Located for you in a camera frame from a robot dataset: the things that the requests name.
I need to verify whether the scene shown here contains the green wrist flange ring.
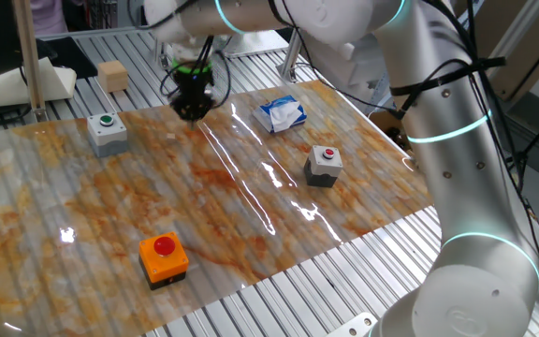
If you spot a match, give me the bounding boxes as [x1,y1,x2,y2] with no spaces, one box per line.
[170,56,215,77]

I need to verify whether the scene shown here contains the beige upright post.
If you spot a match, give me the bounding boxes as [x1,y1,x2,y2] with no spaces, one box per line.
[10,0,49,124]

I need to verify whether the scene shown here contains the large wooden cube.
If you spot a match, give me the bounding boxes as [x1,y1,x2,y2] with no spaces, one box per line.
[96,59,131,94]

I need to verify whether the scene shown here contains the black flat pad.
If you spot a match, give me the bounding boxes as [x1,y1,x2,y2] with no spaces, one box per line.
[35,36,99,81]

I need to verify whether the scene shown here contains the white plastic bins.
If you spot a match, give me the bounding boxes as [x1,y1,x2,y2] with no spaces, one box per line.
[299,32,392,93]

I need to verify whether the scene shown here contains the orange box red mushroom button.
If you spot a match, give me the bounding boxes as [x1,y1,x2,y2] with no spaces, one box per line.
[138,231,191,292]

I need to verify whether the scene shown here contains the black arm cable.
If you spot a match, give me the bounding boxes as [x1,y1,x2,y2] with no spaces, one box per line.
[269,0,539,286]

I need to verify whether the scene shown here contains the grey box small red button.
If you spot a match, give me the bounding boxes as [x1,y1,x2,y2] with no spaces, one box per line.
[302,144,345,190]

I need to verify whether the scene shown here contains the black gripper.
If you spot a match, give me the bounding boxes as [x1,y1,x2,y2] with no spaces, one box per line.
[169,69,216,129]

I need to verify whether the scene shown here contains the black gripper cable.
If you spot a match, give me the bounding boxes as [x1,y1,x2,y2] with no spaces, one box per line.
[158,36,232,111]

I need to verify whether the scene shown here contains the grey box green button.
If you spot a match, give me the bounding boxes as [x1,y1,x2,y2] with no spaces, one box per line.
[85,111,129,159]

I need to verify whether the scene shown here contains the orange marble pattern mat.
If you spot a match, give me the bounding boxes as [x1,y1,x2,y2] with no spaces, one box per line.
[0,79,435,337]

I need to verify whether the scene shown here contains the blue tissue pack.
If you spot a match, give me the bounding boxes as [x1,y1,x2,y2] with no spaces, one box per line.
[251,94,309,135]

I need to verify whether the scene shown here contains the brown cardboard box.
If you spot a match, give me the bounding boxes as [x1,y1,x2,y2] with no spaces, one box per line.
[368,108,414,152]

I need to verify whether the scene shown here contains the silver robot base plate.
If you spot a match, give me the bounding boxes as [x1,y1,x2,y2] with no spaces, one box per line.
[324,312,379,337]

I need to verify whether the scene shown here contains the aluminium upright post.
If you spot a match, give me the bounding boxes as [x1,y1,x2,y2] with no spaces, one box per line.
[277,28,309,84]

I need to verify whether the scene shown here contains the person in purple shirt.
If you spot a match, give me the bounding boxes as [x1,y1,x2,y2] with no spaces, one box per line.
[29,0,88,37]

